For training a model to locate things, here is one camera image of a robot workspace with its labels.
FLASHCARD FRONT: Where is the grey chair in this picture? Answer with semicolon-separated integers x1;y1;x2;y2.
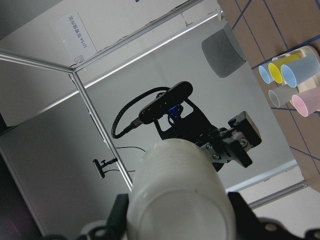
201;24;246;78

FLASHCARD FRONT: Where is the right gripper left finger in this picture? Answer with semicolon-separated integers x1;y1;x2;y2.
106;193;129;240

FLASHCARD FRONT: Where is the white wall sign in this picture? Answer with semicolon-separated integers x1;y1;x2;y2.
52;11;98;65

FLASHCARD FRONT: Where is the light blue plastic cup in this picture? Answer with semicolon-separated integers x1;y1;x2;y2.
258;62;275;84

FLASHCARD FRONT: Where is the aluminium cage frame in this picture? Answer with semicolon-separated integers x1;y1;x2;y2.
0;0;310;211

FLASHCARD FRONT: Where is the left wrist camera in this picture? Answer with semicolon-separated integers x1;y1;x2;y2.
138;81;193;125

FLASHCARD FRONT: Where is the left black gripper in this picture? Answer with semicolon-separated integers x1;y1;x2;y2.
154;99;262;172

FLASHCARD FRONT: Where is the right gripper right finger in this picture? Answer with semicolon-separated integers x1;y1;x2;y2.
227;192;260;240

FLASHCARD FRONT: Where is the pink plastic cup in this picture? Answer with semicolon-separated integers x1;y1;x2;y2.
292;87;320;117

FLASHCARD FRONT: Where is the cream white plastic cup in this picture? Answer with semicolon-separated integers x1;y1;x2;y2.
126;138;237;240

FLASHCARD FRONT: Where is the grey plastic cup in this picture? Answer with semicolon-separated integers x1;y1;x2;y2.
268;84;299;108

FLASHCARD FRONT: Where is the yellow plastic cup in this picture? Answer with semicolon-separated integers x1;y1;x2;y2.
268;53;301;84

